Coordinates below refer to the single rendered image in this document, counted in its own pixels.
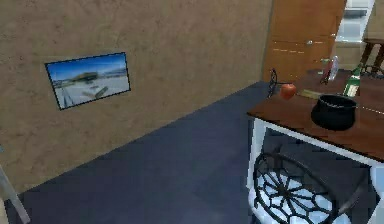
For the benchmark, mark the yellow flat bar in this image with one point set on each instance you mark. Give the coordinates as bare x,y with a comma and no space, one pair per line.
310,94

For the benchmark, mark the brown wooden room door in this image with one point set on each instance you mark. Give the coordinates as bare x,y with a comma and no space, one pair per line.
300,36

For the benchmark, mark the framed landscape picture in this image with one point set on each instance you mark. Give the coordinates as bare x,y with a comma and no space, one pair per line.
87,80

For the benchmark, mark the black pot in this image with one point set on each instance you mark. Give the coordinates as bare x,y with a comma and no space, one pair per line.
334,112

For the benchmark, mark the green glass bottle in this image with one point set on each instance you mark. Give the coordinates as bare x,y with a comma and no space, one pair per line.
353,81

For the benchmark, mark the clear glass bottle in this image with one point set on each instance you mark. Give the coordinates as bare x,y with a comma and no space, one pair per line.
331,69

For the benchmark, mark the grey metal post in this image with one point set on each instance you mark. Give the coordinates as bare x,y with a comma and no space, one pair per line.
11,196

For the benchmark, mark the dark brown wooden stool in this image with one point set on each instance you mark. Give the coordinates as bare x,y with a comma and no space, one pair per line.
374,53

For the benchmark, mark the red apple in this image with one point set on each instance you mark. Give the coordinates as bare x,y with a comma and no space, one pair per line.
287,91

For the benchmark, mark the brown top white frame table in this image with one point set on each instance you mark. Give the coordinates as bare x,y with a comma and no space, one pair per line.
333,130

